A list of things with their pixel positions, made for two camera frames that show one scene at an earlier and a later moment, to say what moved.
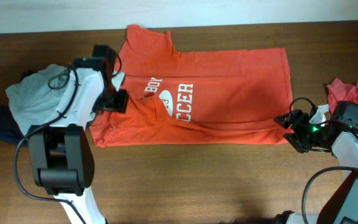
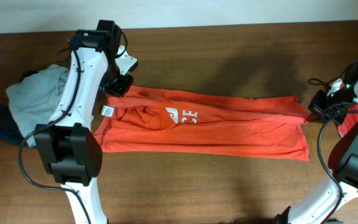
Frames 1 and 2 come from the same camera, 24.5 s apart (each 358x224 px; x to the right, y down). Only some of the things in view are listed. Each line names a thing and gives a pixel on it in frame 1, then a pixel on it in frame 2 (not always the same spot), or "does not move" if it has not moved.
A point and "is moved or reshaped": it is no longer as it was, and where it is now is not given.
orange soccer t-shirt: [194, 97] is moved or reshaped
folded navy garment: [7, 128] does not move
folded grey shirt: [34, 101] does not move
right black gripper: [303, 119] → [316, 107]
